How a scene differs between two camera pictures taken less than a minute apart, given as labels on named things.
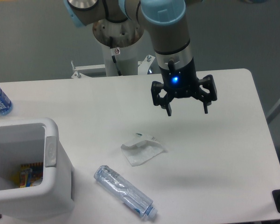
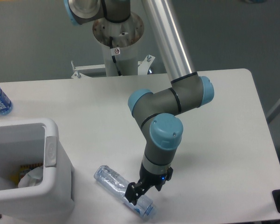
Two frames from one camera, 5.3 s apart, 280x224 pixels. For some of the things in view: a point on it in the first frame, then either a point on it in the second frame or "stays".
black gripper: x=182 y=81 → x=150 y=179
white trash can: x=14 y=142 stays
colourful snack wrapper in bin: x=27 y=172 stays
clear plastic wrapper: x=142 y=148 → x=33 y=178
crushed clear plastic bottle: x=135 y=199 stays
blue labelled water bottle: x=0 y=104 stays
